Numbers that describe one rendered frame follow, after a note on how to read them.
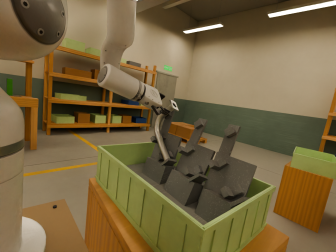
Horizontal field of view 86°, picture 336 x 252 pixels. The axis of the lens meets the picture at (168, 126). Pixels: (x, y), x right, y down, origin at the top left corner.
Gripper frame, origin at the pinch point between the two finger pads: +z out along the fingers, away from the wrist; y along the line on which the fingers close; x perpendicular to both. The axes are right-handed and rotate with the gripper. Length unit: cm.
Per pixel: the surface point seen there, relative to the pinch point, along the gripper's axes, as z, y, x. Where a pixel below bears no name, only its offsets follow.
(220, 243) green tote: -9, -56, -9
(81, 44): 67, 381, 211
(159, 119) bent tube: 3.5, -2.3, 7.4
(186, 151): 6.5, -23.0, 0.9
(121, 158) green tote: -3.0, -12.4, 32.0
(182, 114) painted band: 566, 405, 279
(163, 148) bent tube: 3.5, -17.5, 9.9
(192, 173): 4.1, -33.3, 0.2
